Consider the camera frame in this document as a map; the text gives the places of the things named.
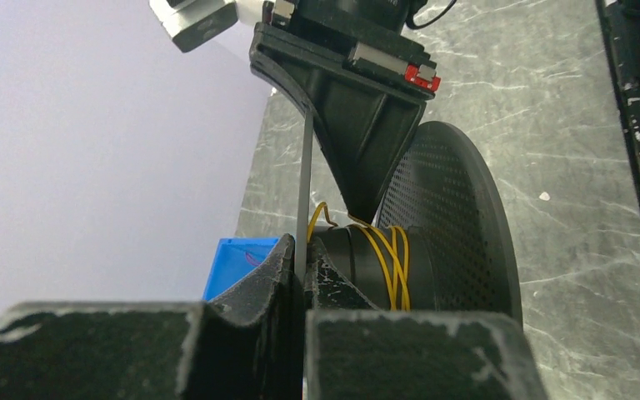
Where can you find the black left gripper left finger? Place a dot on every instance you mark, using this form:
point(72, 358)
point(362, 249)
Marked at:
point(241, 345)

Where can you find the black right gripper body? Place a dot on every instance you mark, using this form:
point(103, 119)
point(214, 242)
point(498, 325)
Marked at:
point(364, 37)

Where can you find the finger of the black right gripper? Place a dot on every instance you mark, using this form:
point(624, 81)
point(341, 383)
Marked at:
point(363, 125)

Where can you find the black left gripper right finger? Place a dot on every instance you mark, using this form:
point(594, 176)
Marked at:
point(355, 350)

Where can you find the blue plastic bin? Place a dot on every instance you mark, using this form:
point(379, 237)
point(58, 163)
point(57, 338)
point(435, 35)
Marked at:
point(235, 258)

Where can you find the black cable spool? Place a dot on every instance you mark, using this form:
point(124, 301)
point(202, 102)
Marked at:
point(440, 240)

